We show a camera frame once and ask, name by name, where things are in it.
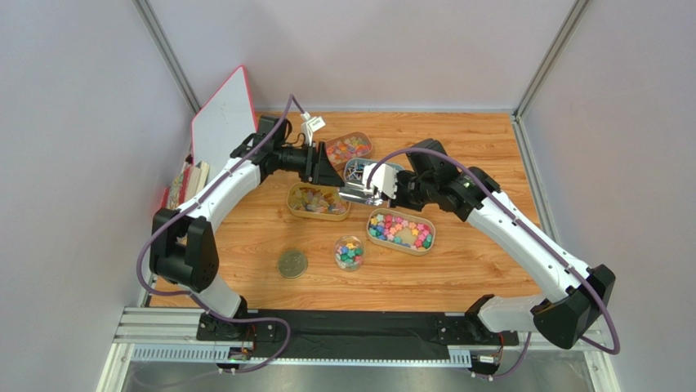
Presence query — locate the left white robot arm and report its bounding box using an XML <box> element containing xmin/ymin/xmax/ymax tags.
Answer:
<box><xmin>149</xmin><ymin>114</ymin><xmax>344</xmax><ymax>319</ymax></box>

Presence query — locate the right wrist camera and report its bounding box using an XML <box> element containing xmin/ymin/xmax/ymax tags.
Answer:
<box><xmin>363</xmin><ymin>163</ymin><xmax>398</xmax><ymax>200</ymax></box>

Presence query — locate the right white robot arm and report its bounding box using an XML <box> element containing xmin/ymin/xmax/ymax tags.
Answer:
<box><xmin>380</xmin><ymin>139</ymin><xmax>621</xmax><ymax>354</ymax></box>

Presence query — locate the white board with red edge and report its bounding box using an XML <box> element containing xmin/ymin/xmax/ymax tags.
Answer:
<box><xmin>191</xmin><ymin>65</ymin><xmax>257</xmax><ymax>172</ymax></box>

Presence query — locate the stack of books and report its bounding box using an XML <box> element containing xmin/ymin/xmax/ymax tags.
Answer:
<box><xmin>157</xmin><ymin>161</ymin><xmax>210</xmax><ymax>212</ymax></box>

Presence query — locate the clear plastic jar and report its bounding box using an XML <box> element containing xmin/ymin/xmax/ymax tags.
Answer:
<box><xmin>333</xmin><ymin>235</ymin><xmax>365</xmax><ymax>271</ymax></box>

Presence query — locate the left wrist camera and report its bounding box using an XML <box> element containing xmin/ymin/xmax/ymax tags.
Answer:
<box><xmin>301</xmin><ymin>112</ymin><xmax>326</xmax><ymax>146</ymax></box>

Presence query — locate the blue tray of lollipops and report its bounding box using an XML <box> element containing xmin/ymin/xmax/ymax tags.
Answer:
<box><xmin>342</xmin><ymin>158</ymin><xmax>404</xmax><ymax>187</ymax></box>

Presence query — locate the yellow tray of popsicle candies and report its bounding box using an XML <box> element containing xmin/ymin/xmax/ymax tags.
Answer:
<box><xmin>286</xmin><ymin>182</ymin><xmax>350</xmax><ymax>221</ymax></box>

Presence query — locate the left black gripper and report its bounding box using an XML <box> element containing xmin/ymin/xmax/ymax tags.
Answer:
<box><xmin>275</xmin><ymin>140</ymin><xmax>346</xmax><ymax>188</ymax></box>

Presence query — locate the silver metal scoop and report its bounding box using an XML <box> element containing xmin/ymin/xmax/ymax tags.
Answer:
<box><xmin>338</xmin><ymin>181</ymin><xmax>385</xmax><ymax>206</ymax></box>

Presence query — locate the aluminium frame rail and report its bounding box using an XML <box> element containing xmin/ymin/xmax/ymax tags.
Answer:
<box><xmin>111</xmin><ymin>306</ymin><xmax>607</xmax><ymax>367</ymax></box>

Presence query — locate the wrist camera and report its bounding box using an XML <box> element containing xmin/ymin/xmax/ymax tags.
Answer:
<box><xmin>363</xmin><ymin>163</ymin><xmax>398</xmax><ymax>200</ymax></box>
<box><xmin>301</xmin><ymin>112</ymin><xmax>326</xmax><ymax>146</ymax></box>

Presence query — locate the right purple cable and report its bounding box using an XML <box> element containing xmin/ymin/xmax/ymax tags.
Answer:
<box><xmin>364</xmin><ymin>146</ymin><xmax>622</xmax><ymax>380</ymax></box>

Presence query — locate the pink tray of gummy candies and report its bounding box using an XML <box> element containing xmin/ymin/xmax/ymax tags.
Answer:
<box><xmin>326</xmin><ymin>131</ymin><xmax>373</xmax><ymax>169</ymax></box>

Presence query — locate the gold metal jar lid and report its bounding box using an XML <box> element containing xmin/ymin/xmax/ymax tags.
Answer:
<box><xmin>277</xmin><ymin>249</ymin><xmax>309</xmax><ymax>279</ymax></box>

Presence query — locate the beige tray of star candies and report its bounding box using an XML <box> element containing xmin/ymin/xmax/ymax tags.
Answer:
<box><xmin>366</xmin><ymin>208</ymin><xmax>436</xmax><ymax>256</ymax></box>

